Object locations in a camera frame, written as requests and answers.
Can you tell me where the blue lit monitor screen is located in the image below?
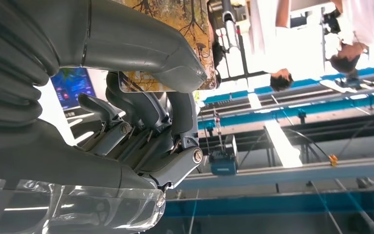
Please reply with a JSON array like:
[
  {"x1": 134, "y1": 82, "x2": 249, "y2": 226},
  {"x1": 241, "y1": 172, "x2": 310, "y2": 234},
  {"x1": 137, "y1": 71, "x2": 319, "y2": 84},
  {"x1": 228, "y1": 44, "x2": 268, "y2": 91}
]
[{"x1": 50, "y1": 67, "x2": 97, "y2": 112}]

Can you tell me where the silver metal pole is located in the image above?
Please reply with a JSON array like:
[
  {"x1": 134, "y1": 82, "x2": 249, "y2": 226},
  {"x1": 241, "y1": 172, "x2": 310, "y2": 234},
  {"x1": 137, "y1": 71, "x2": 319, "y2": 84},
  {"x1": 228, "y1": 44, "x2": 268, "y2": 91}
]
[{"x1": 221, "y1": 0, "x2": 241, "y2": 52}]

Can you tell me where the blue hoist box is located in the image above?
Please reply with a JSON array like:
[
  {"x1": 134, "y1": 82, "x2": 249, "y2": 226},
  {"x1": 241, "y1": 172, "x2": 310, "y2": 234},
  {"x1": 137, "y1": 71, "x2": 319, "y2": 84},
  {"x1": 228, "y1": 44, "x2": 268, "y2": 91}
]
[{"x1": 208, "y1": 135, "x2": 239, "y2": 177}]

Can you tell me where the blue metal frame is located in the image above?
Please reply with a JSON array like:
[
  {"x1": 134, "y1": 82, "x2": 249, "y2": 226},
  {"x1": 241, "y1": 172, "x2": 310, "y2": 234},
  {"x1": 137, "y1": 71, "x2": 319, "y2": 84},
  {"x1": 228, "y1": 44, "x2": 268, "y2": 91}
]
[{"x1": 164, "y1": 64, "x2": 374, "y2": 223}]

